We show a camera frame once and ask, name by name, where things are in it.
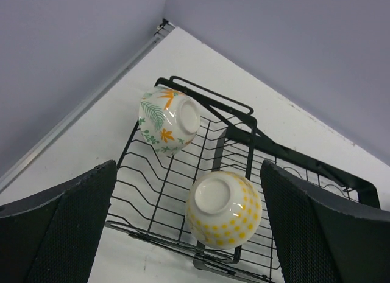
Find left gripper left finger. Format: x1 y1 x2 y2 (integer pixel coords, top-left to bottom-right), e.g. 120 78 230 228
1 160 117 282

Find black wire dish rack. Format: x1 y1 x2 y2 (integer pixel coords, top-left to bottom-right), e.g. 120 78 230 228
105 76 380 282

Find white bowl leaf pattern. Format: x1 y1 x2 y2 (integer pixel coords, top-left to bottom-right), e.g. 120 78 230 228
138 86 200 156

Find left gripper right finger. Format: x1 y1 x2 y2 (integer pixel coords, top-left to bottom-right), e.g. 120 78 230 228
260 161 389 282

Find white bowl yellow dots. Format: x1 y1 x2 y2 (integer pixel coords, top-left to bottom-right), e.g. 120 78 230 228
185 170 263 250

